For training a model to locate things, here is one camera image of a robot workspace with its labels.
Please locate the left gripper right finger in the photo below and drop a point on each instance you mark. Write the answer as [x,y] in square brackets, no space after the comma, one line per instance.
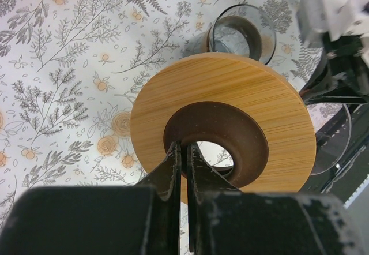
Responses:
[224,220]

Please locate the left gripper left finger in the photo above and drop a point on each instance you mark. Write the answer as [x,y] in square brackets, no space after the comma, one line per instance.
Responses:
[139,219]

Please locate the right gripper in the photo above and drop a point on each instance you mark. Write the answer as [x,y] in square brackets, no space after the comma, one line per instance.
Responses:
[341,75]

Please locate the ribbed glass dripper cone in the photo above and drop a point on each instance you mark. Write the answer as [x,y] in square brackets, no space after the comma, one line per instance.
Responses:
[333,137]

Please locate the glass carafe brown band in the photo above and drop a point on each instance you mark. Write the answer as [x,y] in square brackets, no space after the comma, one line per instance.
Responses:
[241,29]

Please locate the floral table mat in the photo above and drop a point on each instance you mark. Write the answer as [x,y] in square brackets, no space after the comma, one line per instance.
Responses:
[71,71]

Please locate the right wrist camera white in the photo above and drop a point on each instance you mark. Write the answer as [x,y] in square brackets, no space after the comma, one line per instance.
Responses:
[336,17]

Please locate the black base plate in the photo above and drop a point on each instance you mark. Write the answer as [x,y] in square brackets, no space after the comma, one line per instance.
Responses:
[352,169]

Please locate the white cable duct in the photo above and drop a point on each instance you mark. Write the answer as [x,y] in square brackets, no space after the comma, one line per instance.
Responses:
[357,193]

